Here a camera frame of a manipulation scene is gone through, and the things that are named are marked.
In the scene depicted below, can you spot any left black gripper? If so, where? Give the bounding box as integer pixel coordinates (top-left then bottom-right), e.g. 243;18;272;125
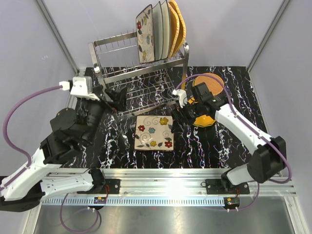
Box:
82;85;128;145

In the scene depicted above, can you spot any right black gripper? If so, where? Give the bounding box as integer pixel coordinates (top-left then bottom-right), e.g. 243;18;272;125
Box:
171;99;203;134

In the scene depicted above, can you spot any floral square plate dark rim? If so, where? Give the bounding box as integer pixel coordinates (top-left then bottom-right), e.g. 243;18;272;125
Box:
134;115;174;151

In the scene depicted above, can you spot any orange polka dot plate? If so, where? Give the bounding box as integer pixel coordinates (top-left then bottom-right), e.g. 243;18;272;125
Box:
193;115;216;128

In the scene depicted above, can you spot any woven orange rattan plate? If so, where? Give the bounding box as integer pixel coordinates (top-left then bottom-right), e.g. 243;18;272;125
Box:
196;73;224;96

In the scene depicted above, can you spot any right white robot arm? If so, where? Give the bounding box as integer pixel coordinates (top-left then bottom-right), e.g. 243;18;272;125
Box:
171;83;288;194

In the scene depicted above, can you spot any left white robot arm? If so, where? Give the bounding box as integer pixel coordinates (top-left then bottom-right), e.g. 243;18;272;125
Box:
0;82;127;213

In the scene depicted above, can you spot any steel two-tier dish rack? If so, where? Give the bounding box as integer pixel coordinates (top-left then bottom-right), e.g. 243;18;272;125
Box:
88;32;189;117

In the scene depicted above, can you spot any black marble pattern mat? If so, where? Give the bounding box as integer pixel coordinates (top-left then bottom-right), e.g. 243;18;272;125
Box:
65;66;266;169

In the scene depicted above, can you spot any rear woven yellow basket plate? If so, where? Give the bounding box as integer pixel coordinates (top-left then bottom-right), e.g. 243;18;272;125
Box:
169;0;186;53

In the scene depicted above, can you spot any woven yellow basket plate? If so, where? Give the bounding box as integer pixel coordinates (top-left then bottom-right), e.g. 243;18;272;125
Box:
169;0;186;53
168;0;180;58

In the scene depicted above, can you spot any grey square plate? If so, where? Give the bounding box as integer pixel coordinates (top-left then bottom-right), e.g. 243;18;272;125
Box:
153;2;163;61

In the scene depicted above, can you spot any right small control board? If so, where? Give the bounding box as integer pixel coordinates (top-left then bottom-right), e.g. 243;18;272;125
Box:
224;196;240;209

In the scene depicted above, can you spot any small control board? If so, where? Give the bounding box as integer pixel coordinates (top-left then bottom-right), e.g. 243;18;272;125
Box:
224;196;240;209
94;196;107;204

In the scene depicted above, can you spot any left small control board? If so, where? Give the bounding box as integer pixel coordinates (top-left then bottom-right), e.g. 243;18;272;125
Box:
94;196;107;204

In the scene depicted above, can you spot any cream square plate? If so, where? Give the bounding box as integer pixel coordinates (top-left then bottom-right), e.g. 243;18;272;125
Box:
161;0;171;59

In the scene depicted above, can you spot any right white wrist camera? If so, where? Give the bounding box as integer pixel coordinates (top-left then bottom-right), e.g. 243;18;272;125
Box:
172;89;188;108

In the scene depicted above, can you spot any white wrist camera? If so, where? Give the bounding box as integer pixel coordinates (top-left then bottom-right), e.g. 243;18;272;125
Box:
172;89;188;108
59;77;100;101

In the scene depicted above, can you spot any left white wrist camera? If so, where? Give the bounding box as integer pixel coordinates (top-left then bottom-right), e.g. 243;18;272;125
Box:
59;77;100;101

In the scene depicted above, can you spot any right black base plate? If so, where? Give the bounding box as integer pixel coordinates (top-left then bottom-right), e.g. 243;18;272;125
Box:
200;179;250;195

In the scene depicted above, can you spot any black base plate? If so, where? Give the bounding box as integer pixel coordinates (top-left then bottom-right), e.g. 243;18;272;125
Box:
77;179;121;195
200;179;250;195

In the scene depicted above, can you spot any slotted cable duct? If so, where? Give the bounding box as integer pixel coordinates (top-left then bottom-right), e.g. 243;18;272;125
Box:
43;196;224;207

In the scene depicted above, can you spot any aluminium mounting rail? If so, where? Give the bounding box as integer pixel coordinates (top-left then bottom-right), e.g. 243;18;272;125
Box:
45;168;297;197

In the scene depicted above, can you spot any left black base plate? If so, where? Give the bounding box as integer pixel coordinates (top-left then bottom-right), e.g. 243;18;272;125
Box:
77;179;121;195

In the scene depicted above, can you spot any left aluminium frame post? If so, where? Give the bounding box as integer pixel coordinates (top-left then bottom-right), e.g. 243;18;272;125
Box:
34;0;79;74

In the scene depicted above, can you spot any aluminium frame post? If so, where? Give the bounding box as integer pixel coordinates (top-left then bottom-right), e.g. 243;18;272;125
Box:
34;0;79;74
247;0;293;70

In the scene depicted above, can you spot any right aluminium frame post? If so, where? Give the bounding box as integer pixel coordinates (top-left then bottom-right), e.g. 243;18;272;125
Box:
247;0;293;70

